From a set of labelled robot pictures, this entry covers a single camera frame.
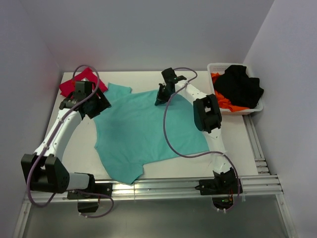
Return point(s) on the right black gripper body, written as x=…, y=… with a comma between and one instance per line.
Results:
x=164, y=93

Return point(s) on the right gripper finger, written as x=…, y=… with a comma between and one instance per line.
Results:
x=160, y=99
x=168, y=93

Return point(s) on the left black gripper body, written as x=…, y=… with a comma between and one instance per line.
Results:
x=97, y=105

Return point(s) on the teal t-shirt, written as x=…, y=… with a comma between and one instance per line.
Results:
x=130, y=132

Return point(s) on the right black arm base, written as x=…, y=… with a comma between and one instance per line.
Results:
x=226, y=184

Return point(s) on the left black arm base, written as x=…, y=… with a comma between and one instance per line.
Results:
x=89, y=201

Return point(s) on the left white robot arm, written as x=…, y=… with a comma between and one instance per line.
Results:
x=43, y=170

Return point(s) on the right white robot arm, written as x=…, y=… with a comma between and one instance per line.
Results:
x=207, y=119

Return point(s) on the folded red t-shirt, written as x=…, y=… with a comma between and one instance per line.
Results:
x=69, y=86

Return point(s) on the orange t-shirt in basket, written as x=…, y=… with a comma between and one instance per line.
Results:
x=223, y=102

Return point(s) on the black t-shirt in basket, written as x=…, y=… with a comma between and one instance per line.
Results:
x=238, y=87

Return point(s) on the aluminium mounting rail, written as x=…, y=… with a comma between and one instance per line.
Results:
x=178, y=177

